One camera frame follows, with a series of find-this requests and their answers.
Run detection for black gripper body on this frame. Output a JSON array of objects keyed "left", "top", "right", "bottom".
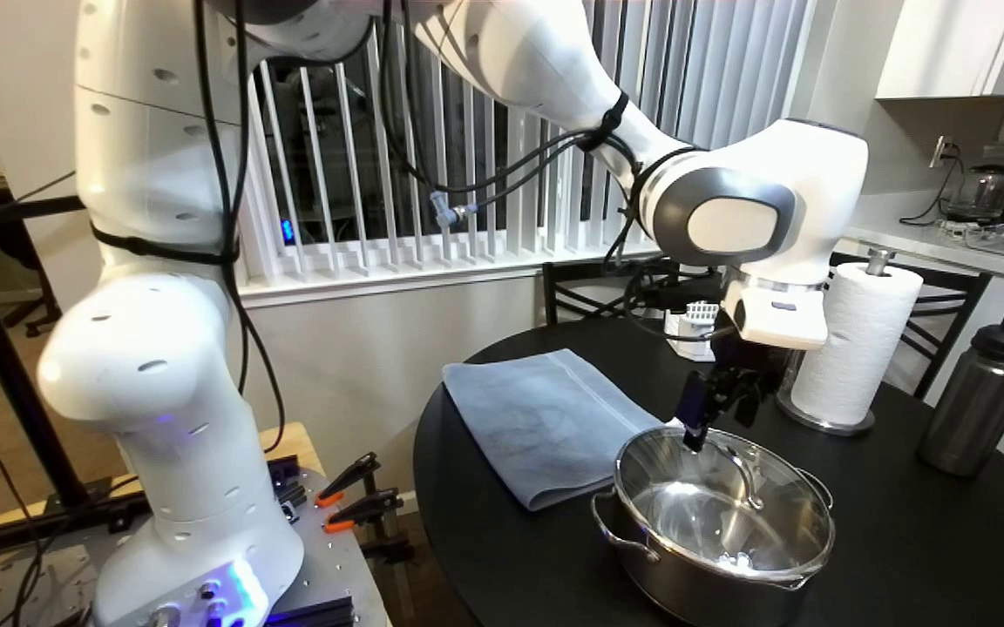
[{"left": 706, "top": 331, "right": 800, "bottom": 433}]

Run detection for glass lid with metal handle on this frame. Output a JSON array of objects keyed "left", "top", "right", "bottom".
[{"left": 612, "top": 423, "right": 839, "bottom": 584}]

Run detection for silver steel pot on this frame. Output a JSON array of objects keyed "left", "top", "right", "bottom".
[{"left": 587, "top": 423, "right": 839, "bottom": 627}]

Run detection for white plastic basket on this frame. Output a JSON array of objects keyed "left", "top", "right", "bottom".
[{"left": 664, "top": 296, "right": 728, "bottom": 367}]

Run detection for white paper towel roll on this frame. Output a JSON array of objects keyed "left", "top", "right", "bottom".
[{"left": 787, "top": 262, "right": 929, "bottom": 427}]

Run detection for blue folded cloth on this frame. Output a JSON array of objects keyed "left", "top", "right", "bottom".
[{"left": 439, "top": 344, "right": 671, "bottom": 515}]

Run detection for silver paper towel holder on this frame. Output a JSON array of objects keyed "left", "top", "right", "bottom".
[{"left": 773, "top": 245, "right": 903, "bottom": 442}]

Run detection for black chair with slatted back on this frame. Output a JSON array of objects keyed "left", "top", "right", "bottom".
[{"left": 826, "top": 239, "right": 995, "bottom": 399}]

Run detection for grey bottle with black cap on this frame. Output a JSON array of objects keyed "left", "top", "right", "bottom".
[{"left": 917, "top": 306, "right": 1004, "bottom": 481}]

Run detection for white kitchen counter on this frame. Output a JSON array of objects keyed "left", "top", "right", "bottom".
[{"left": 826, "top": 187, "right": 1004, "bottom": 290}]

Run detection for white vertical window blinds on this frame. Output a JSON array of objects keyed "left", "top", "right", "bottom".
[{"left": 235, "top": 0, "right": 823, "bottom": 283}]

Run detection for dark kitchen stand mixer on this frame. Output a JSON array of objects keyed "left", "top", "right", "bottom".
[{"left": 938, "top": 102, "right": 1004, "bottom": 230}]

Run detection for black orange clamp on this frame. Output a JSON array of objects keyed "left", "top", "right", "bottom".
[
  {"left": 313, "top": 450, "right": 389, "bottom": 505},
  {"left": 322, "top": 485, "right": 413, "bottom": 550}
]

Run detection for grey robot mounting plate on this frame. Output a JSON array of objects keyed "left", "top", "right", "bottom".
[{"left": 79, "top": 462, "right": 396, "bottom": 627}]

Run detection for light wooden board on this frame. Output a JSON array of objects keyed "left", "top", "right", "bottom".
[{"left": 0, "top": 418, "right": 325, "bottom": 550}]

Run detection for black metal stand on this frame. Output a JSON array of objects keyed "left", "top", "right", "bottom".
[{"left": 0, "top": 187, "right": 149, "bottom": 567}]

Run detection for white wall cabinet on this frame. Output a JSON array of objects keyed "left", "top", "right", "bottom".
[{"left": 874, "top": 0, "right": 1004, "bottom": 104}]

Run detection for black cable bundle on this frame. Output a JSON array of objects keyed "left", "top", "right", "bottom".
[{"left": 89, "top": 0, "right": 690, "bottom": 457}]

